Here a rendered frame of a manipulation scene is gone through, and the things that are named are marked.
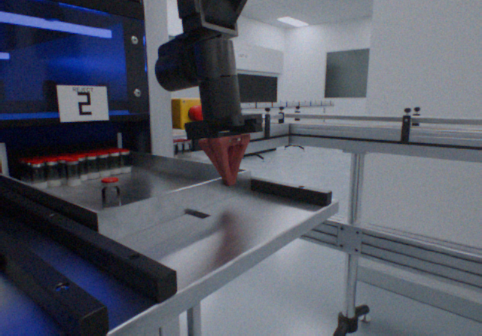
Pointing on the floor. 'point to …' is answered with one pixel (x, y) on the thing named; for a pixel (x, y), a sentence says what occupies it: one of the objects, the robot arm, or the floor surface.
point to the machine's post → (163, 138)
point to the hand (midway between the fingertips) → (230, 179)
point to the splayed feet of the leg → (352, 321)
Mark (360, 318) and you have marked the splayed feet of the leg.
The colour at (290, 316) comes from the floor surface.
